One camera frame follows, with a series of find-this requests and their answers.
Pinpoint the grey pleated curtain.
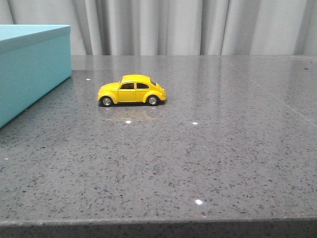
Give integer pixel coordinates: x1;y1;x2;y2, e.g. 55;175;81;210
0;0;317;56

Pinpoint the light blue cardboard box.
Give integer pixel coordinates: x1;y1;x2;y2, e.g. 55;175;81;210
0;24;72;125

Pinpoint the yellow toy beetle car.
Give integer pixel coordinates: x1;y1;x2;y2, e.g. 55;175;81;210
97;74;166;107

